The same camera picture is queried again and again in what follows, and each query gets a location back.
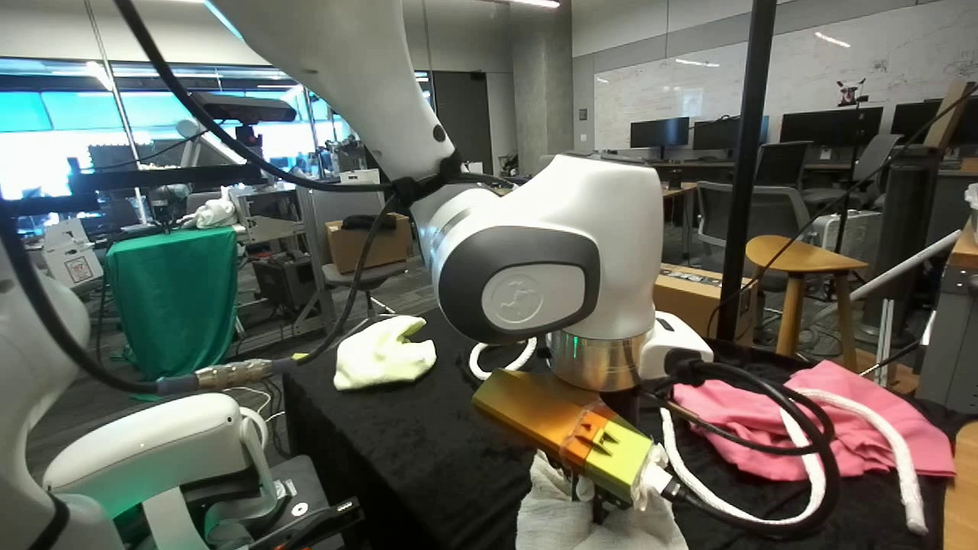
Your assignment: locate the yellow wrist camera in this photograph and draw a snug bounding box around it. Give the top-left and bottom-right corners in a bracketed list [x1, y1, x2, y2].
[474, 374, 651, 494]

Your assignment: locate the cardboard box on chair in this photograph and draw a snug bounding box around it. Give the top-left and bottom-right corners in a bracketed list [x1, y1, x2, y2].
[325, 215, 412, 276]

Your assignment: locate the pink cloth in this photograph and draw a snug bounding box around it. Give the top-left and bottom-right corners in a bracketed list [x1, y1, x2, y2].
[668, 358, 961, 487]

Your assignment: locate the white towel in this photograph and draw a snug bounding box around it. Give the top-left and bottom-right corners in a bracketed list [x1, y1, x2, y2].
[514, 453, 687, 550]

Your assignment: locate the round wooden stool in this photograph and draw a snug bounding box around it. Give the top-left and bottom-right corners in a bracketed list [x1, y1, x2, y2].
[747, 235, 866, 366]

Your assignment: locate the cardboard box on floor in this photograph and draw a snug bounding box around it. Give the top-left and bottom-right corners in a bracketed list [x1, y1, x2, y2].
[654, 263, 759, 345]

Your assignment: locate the green draped cloth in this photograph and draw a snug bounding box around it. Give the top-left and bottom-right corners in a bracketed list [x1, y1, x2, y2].
[105, 227, 237, 393]

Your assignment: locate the pale yellow cloth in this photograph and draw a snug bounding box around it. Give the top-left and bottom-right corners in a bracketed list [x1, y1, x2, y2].
[332, 316, 437, 391]

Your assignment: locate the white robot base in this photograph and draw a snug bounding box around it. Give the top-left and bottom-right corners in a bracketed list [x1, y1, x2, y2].
[39, 391, 360, 550]

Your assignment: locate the black vertical pole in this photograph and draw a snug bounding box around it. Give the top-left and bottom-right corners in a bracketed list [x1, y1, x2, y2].
[717, 0, 776, 352]

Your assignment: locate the black table cloth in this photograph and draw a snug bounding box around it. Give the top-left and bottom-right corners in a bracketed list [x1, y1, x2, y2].
[285, 311, 945, 550]

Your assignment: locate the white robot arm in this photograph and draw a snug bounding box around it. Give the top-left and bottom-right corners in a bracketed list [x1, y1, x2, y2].
[0, 0, 662, 550]

